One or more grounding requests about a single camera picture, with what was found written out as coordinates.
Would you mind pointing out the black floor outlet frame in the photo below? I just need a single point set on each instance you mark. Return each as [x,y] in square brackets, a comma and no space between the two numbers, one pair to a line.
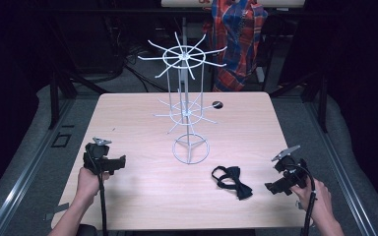
[61,140]

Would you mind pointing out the black bow tie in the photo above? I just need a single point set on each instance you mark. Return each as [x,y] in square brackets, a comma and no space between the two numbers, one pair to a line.
[234,172]

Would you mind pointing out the person's right hand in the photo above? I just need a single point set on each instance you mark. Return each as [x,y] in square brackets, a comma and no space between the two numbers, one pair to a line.
[320,201]

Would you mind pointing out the grey tape strip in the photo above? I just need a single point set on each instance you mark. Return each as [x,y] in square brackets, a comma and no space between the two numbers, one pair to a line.
[57,210]

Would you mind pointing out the black metal stand leg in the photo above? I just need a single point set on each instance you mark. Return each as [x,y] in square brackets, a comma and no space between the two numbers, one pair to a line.
[54,98]
[323,105]

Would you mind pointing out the red blue plaid cloth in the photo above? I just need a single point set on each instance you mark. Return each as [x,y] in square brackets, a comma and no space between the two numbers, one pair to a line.
[239,39]

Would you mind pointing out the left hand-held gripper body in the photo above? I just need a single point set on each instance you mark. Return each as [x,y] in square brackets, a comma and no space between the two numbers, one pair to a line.
[95,159]

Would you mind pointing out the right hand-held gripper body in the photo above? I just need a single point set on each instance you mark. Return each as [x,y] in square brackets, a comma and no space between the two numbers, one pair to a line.
[290,170]

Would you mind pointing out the aluminium floor rail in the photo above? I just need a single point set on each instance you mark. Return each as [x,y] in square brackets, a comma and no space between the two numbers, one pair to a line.
[23,177]
[344,183]

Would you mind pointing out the person's left hand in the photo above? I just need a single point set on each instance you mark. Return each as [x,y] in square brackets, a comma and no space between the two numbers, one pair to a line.
[88,187]

